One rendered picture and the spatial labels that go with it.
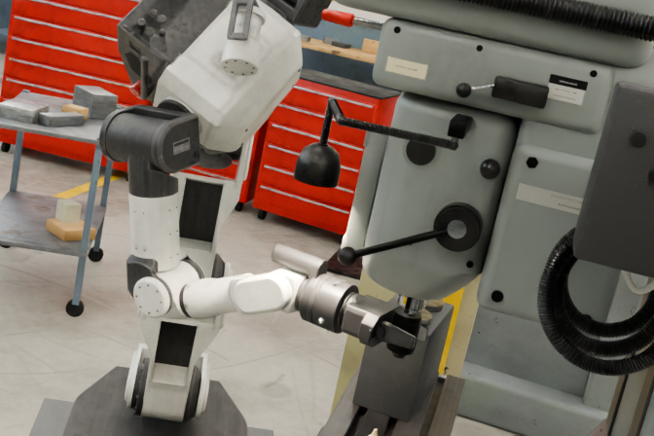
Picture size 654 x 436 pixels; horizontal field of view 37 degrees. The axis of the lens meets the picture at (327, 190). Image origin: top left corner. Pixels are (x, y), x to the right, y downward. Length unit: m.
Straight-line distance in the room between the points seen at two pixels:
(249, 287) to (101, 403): 1.04
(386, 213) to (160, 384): 1.07
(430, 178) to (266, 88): 0.49
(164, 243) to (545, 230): 0.72
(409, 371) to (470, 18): 0.79
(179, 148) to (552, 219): 0.69
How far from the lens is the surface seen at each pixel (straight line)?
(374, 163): 1.54
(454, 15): 1.39
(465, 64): 1.40
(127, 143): 1.77
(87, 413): 2.59
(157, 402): 2.44
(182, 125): 1.75
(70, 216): 4.67
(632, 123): 1.15
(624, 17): 1.35
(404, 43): 1.41
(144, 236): 1.80
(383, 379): 1.93
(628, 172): 1.16
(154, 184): 1.76
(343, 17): 1.64
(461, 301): 3.40
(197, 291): 1.78
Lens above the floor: 1.80
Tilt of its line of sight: 13 degrees down
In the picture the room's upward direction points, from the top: 12 degrees clockwise
